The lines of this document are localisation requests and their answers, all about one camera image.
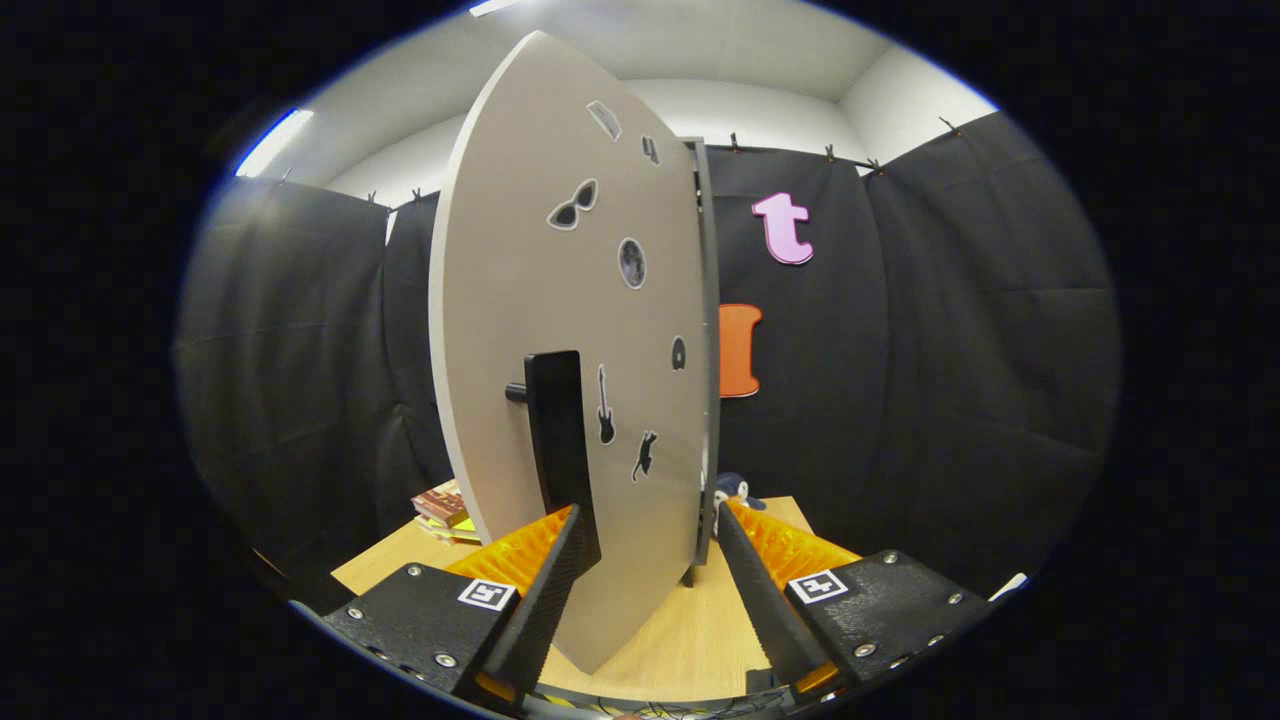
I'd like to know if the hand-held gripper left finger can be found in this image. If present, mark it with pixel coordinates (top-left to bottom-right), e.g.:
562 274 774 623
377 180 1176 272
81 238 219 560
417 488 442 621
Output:
318 504 601 709

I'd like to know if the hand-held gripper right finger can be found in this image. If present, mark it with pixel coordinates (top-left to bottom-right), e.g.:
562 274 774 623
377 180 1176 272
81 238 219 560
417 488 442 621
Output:
716 499 993 698

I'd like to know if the black door handle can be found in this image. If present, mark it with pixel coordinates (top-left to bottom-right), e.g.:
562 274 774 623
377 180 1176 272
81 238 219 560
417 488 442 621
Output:
505 350 603 576

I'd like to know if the dark grey shoe cabinet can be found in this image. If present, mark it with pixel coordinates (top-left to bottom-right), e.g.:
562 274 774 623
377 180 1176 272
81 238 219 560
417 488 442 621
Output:
685 137 723 591

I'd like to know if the small plush toy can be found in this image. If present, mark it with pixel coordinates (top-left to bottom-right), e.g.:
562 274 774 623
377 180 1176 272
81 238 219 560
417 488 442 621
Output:
712 472 766 513

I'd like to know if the black backdrop cloth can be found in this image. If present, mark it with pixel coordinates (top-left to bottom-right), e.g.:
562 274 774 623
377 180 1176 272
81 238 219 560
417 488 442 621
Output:
172 110 1121 601

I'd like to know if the row of black cloth clips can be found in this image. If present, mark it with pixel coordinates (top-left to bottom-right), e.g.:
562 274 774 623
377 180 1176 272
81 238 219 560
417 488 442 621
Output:
275 117 961 207

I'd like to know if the narrow ceiling light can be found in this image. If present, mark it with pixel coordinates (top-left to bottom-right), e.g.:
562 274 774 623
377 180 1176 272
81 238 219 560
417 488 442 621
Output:
235 108 316 179

